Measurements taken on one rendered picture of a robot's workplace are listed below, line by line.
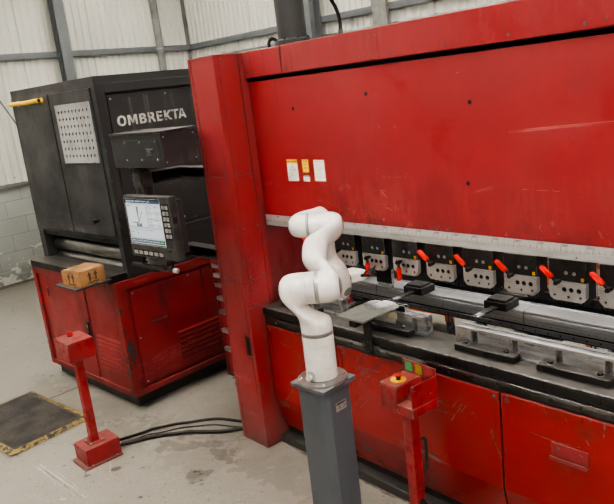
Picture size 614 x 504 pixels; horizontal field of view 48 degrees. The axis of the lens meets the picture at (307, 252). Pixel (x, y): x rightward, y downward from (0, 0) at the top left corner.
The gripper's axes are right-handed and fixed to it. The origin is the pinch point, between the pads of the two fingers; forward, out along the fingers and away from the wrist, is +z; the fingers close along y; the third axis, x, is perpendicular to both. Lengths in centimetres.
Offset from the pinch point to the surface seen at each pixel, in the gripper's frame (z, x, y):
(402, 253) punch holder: 3.8, 9.3, 20.5
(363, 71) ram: 4, 94, 6
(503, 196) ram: 4, 39, 76
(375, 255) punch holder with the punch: 3.5, 6.5, 3.4
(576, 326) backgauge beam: 32, -22, 91
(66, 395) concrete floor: -63, -118, -272
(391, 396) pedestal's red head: -30, -45, 37
